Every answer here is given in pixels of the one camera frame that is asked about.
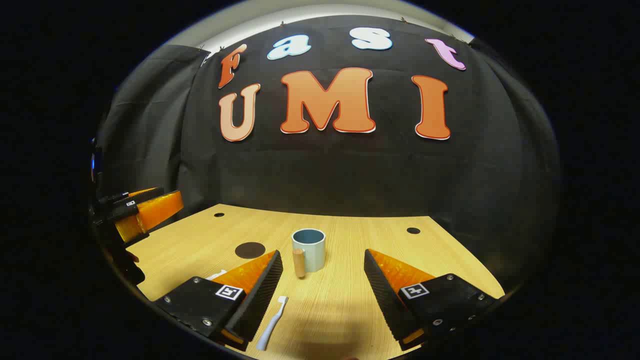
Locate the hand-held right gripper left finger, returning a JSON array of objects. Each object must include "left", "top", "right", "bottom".
[{"left": 154, "top": 249, "right": 284, "bottom": 352}]

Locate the light blue cup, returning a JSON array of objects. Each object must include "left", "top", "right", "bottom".
[{"left": 291, "top": 228, "right": 327, "bottom": 279}]

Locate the dark brown round coaster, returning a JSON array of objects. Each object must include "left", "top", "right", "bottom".
[{"left": 235, "top": 242, "right": 267, "bottom": 260}]

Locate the white toothbrush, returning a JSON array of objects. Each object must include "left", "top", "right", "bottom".
[{"left": 255, "top": 295, "right": 289, "bottom": 352}]

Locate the black backdrop cloth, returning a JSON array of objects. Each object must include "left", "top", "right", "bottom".
[{"left": 95, "top": 14, "right": 561, "bottom": 296}]

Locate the wooden desktop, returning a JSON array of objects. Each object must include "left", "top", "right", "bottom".
[{"left": 125, "top": 203, "right": 506, "bottom": 360}]

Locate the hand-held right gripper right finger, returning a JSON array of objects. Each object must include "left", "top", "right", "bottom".
[{"left": 363, "top": 248, "right": 498, "bottom": 352}]

